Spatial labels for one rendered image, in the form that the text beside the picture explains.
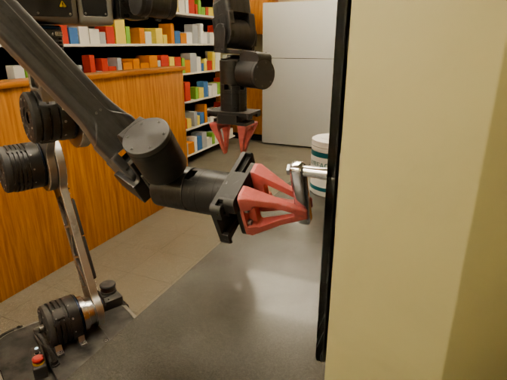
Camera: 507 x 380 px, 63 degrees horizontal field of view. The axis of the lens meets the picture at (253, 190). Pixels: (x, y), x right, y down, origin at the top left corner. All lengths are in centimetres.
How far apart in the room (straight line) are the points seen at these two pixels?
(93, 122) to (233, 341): 35
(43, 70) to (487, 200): 51
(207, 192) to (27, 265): 229
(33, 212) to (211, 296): 206
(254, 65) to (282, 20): 476
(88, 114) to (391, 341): 44
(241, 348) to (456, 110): 40
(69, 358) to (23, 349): 22
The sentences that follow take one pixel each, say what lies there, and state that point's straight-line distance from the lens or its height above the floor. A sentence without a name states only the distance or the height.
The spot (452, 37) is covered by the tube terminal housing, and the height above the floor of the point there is 133.
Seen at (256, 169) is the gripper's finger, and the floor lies 119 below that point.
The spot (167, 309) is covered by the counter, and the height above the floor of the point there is 94.
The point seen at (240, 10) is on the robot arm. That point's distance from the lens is 90.
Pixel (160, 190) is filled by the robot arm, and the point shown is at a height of 115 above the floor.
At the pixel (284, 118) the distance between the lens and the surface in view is 563.
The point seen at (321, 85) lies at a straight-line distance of 543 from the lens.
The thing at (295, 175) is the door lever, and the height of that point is 120.
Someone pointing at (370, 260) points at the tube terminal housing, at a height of 114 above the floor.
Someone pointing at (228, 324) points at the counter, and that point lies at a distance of 64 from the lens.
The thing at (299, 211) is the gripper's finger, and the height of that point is 115.
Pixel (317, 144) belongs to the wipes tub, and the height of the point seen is 108.
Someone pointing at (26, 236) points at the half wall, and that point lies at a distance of 268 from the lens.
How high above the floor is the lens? 133
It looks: 20 degrees down
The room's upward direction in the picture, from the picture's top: straight up
